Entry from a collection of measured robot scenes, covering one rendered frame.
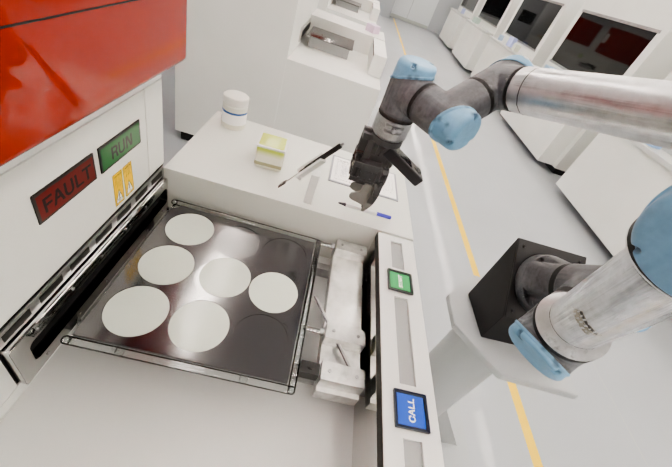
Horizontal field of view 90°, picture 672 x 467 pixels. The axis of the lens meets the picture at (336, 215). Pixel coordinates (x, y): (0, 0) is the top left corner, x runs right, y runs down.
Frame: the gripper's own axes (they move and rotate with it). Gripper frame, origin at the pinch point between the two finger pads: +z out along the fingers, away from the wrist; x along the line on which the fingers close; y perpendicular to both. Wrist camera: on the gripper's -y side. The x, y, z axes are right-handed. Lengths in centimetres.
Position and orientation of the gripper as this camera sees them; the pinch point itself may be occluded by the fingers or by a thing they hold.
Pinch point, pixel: (366, 206)
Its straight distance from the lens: 84.2
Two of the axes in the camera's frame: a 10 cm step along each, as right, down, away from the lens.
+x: -1.0, 6.5, -7.5
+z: -2.7, 7.1, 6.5
